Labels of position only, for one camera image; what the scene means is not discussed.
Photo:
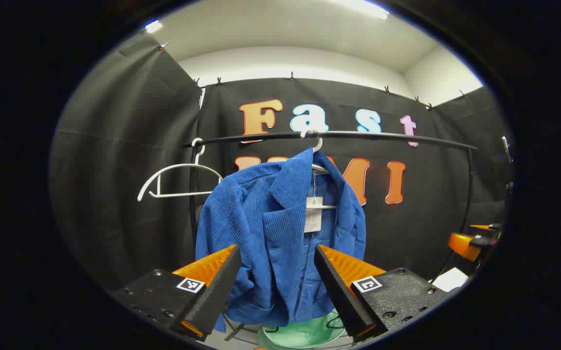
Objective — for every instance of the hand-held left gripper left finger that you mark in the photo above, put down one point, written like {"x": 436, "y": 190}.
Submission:
{"x": 214, "y": 291}

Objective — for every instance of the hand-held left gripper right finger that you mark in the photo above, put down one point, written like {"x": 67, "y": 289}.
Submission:
{"x": 341, "y": 291}

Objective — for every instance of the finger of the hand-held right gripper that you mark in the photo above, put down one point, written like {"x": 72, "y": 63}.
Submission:
{"x": 486, "y": 227}
{"x": 464, "y": 245}

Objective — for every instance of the white paper hang tag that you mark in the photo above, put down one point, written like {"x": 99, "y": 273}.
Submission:
{"x": 313, "y": 218}

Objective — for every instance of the ceiling light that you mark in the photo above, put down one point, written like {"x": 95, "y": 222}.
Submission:
{"x": 365, "y": 8}
{"x": 153, "y": 26}

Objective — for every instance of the green laundry hamper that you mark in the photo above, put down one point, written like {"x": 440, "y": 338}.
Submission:
{"x": 304, "y": 336}

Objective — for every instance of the white plastic hanger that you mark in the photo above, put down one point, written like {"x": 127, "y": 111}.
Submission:
{"x": 319, "y": 143}
{"x": 178, "y": 195}

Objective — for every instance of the white cabinet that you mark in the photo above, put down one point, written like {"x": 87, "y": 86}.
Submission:
{"x": 450, "y": 280}

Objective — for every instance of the black clothes rack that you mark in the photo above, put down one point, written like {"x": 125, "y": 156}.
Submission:
{"x": 382, "y": 134}

